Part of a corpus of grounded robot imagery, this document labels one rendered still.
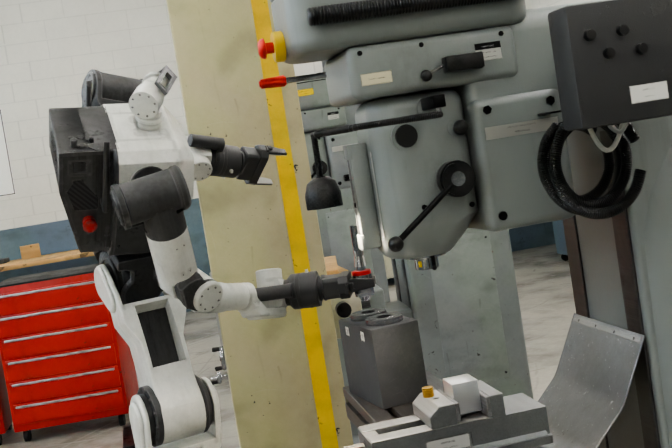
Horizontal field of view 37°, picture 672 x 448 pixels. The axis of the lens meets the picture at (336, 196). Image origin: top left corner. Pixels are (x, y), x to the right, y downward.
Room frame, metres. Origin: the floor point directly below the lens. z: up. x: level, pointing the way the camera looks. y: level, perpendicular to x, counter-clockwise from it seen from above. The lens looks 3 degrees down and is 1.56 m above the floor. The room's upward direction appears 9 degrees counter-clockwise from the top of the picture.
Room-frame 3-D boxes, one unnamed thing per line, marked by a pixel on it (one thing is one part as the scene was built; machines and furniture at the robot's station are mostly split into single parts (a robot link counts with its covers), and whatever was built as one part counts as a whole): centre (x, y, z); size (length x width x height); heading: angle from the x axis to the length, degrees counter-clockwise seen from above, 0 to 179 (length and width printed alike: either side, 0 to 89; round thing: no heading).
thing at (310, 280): (2.44, 0.06, 1.21); 0.13 x 0.12 x 0.10; 174
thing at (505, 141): (2.04, -0.35, 1.47); 0.24 x 0.19 x 0.26; 11
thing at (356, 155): (1.98, -0.05, 1.44); 0.04 x 0.04 x 0.21; 11
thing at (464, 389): (1.90, -0.18, 1.04); 0.06 x 0.05 x 0.06; 11
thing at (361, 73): (2.01, -0.20, 1.68); 0.34 x 0.24 x 0.10; 101
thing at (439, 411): (1.89, -0.13, 1.03); 0.12 x 0.06 x 0.04; 11
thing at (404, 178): (2.00, -0.16, 1.47); 0.21 x 0.19 x 0.32; 11
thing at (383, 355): (2.39, -0.05, 1.04); 0.22 x 0.12 x 0.20; 20
